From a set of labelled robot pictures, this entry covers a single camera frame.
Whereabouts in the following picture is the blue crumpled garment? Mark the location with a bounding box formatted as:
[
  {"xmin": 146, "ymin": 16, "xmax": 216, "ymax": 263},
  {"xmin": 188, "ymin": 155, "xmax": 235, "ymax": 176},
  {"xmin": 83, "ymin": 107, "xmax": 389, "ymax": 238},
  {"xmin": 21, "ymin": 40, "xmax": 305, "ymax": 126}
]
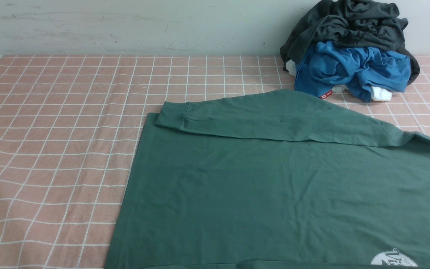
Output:
[{"xmin": 294, "ymin": 41, "xmax": 412, "ymax": 103}]

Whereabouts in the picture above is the dark grey crumpled garment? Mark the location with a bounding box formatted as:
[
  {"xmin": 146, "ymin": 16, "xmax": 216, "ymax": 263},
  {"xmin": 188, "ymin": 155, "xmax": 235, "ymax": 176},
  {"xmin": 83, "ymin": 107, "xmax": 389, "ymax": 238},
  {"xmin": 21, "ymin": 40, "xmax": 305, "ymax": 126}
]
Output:
[{"xmin": 280, "ymin": 0, "xmax": 420, "ymax": 84}]

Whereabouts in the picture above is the green long-sleeved shirt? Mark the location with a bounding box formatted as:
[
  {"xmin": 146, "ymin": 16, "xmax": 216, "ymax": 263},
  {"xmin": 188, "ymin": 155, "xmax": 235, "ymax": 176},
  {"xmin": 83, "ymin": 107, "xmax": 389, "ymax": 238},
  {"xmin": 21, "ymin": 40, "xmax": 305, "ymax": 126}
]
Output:
[{"xmin": 105, "ymin": 90, "xmax": 430, "ymax": 269}]

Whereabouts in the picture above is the pink checkered tablecloth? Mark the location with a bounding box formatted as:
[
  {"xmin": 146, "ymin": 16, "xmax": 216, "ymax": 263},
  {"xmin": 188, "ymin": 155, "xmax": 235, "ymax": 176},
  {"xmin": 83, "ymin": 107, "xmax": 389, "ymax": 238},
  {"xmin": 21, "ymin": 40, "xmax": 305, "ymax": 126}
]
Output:
[{"xmin": 0, "ymin": 55, "xmax": 430, "ymax": 269}]

